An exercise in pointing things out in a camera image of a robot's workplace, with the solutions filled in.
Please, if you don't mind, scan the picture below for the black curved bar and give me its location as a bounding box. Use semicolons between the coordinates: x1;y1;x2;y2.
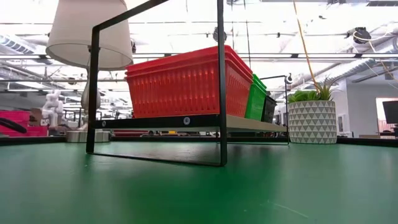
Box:
0;118;28;134

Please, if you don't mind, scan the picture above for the yellow hanging cable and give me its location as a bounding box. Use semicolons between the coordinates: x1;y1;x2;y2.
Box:
292;0;321;93

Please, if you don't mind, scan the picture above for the white shade table lamp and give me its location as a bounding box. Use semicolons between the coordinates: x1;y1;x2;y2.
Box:
45;0;134;143

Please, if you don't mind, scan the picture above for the black monitor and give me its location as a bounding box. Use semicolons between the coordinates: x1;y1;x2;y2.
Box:
381;100;398;125

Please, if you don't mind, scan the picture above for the small black ceiling device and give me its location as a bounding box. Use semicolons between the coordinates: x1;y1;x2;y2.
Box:
213;26;228;44

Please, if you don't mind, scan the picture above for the black table frame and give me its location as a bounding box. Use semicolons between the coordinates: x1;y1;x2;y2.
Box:
0;135;398;147

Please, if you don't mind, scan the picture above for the succulent in patterned white pot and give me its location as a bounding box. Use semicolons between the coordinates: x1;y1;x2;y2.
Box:
287;76;341;144

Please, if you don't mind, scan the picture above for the pink storage bin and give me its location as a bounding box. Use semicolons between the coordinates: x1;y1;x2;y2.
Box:
0;110;49;138

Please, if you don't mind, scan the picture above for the green table mat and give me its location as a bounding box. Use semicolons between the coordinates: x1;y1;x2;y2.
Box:
0;141;398;224

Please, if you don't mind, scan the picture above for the large black ceiling device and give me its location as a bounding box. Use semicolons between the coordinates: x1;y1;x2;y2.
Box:
345;26;373;44

